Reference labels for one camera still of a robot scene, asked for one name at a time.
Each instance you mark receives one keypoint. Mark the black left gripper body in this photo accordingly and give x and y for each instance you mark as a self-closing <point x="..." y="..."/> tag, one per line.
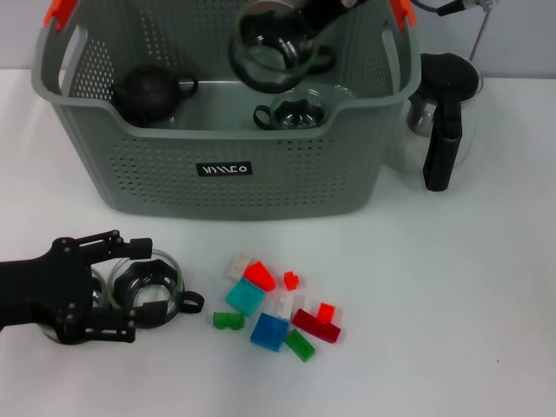
<point x="43" y="291"/>

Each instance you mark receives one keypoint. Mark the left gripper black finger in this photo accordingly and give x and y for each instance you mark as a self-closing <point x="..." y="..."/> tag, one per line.
<point x="141" y="247"/>
<point x="152" y="313"/>

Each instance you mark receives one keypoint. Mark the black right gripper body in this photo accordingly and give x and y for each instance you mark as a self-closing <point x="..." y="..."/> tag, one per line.
<point x="336" y="11"/>

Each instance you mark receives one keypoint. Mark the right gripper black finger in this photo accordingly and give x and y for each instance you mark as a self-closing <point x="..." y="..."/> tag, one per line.
<point x="308" y="28"/>

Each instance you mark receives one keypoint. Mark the glass jar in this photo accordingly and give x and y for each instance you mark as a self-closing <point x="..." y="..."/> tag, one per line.
<point x="265" y="56"/>

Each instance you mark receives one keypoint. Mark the glass teapot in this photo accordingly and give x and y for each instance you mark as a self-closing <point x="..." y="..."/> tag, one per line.
<point x="145" y="295"/>
<point x="295" y="115"/>

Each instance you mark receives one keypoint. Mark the glass teacup with black holder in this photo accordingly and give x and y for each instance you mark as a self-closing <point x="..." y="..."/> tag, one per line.
<point x="101" y="291"/>

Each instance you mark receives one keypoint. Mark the green car shaped block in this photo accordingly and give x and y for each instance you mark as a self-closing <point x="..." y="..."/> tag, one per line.
<point x="226" y="321"/>

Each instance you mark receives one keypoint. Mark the teal square block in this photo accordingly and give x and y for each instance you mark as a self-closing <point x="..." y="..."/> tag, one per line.
<point x="244" y="296"/>

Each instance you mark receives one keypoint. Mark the translucent white pink block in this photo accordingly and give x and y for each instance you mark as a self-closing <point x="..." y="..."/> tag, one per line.
<point x="236" y="265"/>

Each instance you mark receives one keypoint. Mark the grey perforated plastic storage basket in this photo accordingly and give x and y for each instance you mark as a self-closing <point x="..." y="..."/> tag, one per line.
<point x="226" y="191"/>

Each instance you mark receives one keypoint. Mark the orange red sloped block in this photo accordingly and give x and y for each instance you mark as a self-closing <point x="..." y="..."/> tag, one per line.
<point x="260" y="276"/>

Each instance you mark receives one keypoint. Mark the blue square block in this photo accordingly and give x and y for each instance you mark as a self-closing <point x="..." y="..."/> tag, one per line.
<point x="269" y="332"/>

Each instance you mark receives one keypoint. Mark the white small block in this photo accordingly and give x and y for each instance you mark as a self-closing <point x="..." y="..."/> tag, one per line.
<point x="286" y="304"/>

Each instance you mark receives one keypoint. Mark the tiny red stud block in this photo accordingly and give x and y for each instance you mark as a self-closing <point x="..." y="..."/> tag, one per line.
<point x="291" y="281"/>

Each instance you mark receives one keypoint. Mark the green rectangular block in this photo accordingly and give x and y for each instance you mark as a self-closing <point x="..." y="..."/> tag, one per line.
<point x="299" y="345"/>

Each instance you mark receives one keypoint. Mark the dark red long block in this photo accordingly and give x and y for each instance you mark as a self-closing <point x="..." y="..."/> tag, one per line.
<point x="313" y="328"/>

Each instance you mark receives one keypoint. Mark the red small square block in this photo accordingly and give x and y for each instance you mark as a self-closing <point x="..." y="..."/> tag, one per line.
<point x="326" y="313"/>

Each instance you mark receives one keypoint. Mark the black ceramic teapot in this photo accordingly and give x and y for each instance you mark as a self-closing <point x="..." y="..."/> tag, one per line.
<point x="147" y="93"/>

